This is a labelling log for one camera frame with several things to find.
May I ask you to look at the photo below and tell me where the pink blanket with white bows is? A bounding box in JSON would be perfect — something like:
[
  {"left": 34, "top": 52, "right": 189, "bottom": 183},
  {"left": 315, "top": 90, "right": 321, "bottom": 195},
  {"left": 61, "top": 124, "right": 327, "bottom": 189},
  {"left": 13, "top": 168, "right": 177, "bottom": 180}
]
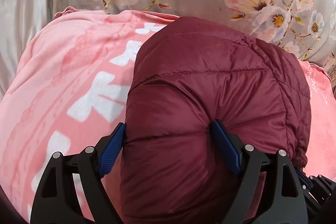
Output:
[{"left": 1, "top": 8, "right": 335, "bottom": 220}]

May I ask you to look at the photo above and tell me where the maroon quilted puffer jacket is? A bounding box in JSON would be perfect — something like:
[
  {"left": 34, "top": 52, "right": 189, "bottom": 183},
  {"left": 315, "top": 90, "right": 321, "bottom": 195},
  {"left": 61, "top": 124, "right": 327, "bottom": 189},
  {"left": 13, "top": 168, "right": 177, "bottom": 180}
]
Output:
[{"left": 121, "top": 17, "right": 311, "bottom": 223}]

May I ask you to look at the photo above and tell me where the silver satin curtain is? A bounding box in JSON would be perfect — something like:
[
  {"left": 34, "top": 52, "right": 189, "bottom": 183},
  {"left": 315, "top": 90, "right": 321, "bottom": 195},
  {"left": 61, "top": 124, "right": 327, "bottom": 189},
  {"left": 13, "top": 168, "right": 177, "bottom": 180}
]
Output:
[{"left": 1, "top": 0, "right": 52, "bottom": 97}]

